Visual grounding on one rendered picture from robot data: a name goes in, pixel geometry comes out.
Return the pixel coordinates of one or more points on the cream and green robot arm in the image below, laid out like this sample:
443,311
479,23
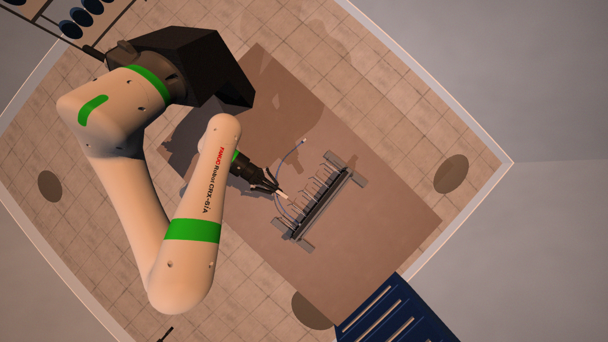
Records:
108,115

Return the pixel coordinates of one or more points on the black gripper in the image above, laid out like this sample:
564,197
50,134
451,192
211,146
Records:
255,175

